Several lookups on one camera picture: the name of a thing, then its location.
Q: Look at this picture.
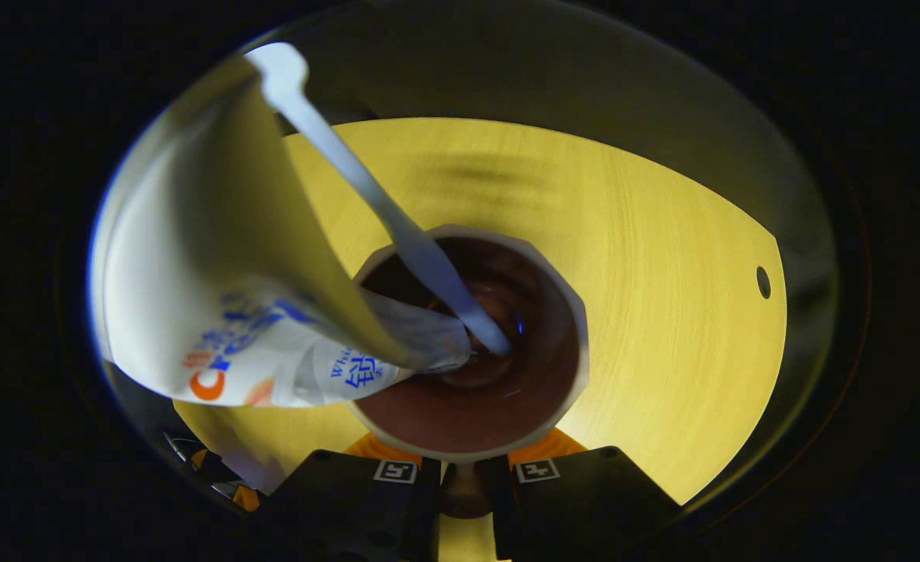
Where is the wooden desktop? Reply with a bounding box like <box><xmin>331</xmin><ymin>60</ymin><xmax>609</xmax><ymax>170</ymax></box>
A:
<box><xmin>172</xmin><ymin>117</ymin><xmax>788</xmax><ymax>562</ymax></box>

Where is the beige cup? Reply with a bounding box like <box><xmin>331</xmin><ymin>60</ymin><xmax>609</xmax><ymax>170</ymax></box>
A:
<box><xmin>348</xmin><ymin>224</ymin><xmax>591</xmax><ymax>521</ymax></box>

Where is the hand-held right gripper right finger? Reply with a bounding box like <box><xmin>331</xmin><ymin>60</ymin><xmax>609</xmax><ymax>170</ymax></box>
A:
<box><xmin>494</xmin><ymin>427</ymin><xmax>684</xmax><ymax>562</ymax></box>

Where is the white toothpaste tube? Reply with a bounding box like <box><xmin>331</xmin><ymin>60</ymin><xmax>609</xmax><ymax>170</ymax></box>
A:
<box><xmin>88</xmin><ymin>56</ymin><xmax>477</xmax><ymax>409</ymax></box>

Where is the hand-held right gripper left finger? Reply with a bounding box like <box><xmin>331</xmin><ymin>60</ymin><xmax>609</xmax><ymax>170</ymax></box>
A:
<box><xmin>261</xmin><ymin>432</ymin><xmax>442</xmax><ymax>562</ymax></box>

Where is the pale toothbrush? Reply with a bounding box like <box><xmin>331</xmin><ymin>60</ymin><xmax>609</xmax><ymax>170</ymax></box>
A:
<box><xmin>244</xmin><ymin>41</ymin><xmax>514</xmax><ymax>358</ymax></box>

